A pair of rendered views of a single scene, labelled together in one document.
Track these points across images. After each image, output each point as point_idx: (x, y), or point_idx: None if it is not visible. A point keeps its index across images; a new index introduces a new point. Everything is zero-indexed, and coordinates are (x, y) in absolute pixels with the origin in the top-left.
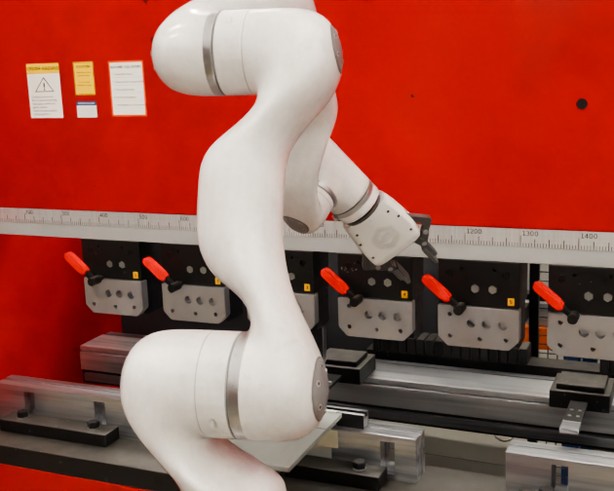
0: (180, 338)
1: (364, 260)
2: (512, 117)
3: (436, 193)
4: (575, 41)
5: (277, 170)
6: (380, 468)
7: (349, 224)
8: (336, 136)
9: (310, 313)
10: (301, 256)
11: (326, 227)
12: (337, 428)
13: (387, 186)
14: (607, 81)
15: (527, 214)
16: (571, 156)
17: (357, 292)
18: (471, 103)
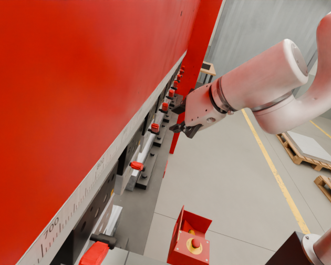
0: None
1: (195, 132)
2: (176, 18)
3: (157, 71)
4: None
5: None
6: (116, 236)
7: (227, 112)
8: (148, 28)
9: (111, 208)
10: (113, 172)
11: (127, 130)
12: None
13: (150, 74)
14: (185, 2)
15: (164, 73)
16: (174, 41)
17: (128, 163)
18: (175, 6)
